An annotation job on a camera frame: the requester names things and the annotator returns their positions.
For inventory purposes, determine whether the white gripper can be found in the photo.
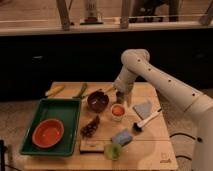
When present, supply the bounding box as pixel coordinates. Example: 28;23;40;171
113;76;134;107

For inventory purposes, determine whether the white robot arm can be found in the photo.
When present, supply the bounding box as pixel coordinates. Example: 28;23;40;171
114;49;213;171

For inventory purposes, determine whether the orange apple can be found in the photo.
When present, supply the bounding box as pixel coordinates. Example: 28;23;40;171
112;105;124;116

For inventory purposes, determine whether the white paper cup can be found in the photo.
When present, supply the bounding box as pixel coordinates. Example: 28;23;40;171
111;104;125;122

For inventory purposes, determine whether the green plastic cup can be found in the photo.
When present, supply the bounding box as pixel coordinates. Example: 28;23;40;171
104;143;122;160

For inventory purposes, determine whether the grey cloth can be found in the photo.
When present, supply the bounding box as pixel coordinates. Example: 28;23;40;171
133;100;152;120

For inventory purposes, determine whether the dark brown bowl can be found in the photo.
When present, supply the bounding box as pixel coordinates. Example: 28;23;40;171
87;91;109;113

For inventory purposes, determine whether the green cucumber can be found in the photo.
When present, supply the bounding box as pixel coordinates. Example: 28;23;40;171
73;83;87;99

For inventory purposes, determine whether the dark grape bunch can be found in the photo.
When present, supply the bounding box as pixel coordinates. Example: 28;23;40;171
80;116;100;138

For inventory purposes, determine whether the green plastic tray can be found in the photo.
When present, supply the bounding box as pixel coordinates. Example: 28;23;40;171
20;99;81;157

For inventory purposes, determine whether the brown wooden block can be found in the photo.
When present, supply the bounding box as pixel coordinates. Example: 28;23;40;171
79;140;104;153

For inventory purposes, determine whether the orange bowl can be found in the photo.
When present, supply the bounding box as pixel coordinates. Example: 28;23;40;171
32;118;64;148

